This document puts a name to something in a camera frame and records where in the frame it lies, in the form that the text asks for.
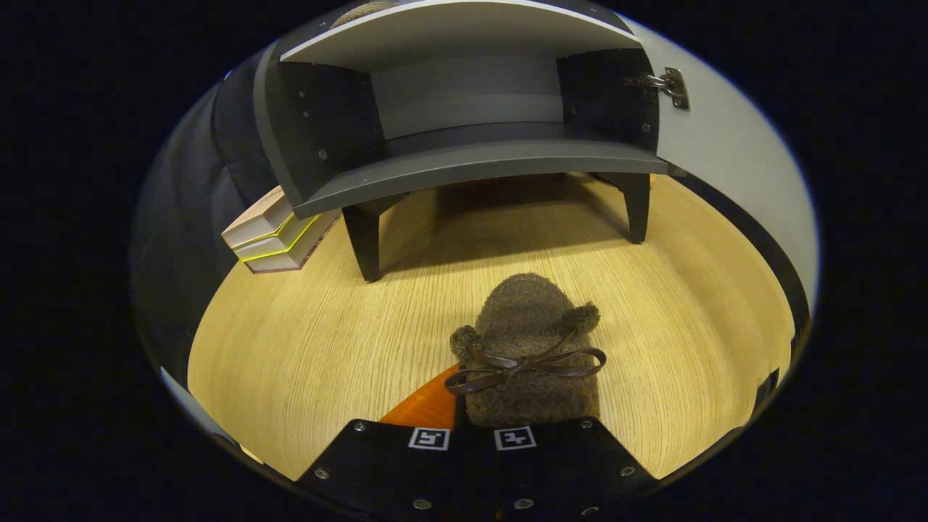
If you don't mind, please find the metal door hinge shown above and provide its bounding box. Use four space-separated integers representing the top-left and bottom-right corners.
638 67 691 111

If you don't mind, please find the dark grey shoe cabinet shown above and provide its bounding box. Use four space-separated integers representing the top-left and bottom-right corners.
252 0 686 283

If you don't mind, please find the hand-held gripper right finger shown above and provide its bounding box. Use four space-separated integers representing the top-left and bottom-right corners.
471 417 659 522

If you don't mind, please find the yellow-edged book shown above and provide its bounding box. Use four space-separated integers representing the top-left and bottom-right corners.
233 212 323 263

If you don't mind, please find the black backdrop cloth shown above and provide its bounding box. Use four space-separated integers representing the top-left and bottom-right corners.
130 65 291 363

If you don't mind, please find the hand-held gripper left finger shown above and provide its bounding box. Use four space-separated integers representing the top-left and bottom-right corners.
296 365 472 522

